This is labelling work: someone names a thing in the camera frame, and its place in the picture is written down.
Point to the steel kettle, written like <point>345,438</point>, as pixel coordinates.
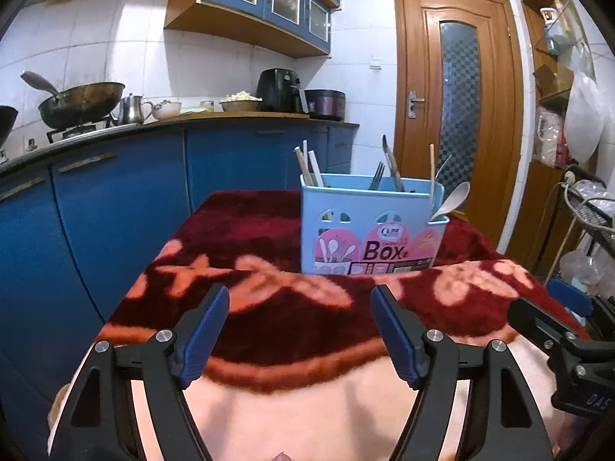
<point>131,110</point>

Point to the black air fryer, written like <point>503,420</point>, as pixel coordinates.
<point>280,91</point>

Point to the wooden cutting board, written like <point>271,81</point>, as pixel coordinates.
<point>220,115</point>

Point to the large steel fork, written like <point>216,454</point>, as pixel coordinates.
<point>377,177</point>

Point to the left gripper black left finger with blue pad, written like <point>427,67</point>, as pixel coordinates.
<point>98,417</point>

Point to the light blue utensil holder box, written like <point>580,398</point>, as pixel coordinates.
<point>347,228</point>

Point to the dark wok at left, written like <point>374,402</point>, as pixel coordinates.
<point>8,116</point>

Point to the steel knife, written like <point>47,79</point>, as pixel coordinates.
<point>392,165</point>

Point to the beige plastic spoon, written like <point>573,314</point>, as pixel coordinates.
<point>454,201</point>

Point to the steel door handle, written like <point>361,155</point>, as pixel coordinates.
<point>413,100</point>

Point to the bowl of white food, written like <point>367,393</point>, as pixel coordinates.
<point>239,102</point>

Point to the wooden door with glass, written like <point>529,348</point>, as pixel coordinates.
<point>463,57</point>

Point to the white plastic bag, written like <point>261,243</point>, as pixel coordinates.
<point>586,116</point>

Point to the black wire rack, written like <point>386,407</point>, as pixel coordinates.
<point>584,197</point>

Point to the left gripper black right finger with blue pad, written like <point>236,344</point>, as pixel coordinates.
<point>502,420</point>

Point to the wooden shelf unit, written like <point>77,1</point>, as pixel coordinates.
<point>558,47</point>

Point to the white floral bowl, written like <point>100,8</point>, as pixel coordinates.
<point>166,110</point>

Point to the red floral plush blanket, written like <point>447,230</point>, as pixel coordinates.
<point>299,370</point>

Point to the blue glass wall cabinet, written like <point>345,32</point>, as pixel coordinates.
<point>296,28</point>

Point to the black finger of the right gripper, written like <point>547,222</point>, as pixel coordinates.
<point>543,331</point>

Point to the black wok with handle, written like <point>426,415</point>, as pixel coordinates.
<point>77,106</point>

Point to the small steel fork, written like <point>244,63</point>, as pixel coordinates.
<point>442,166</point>

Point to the blue kitchen base cabinets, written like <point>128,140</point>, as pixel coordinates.
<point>81,219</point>

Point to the dark rice cooker pot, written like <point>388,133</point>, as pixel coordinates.
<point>326,104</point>

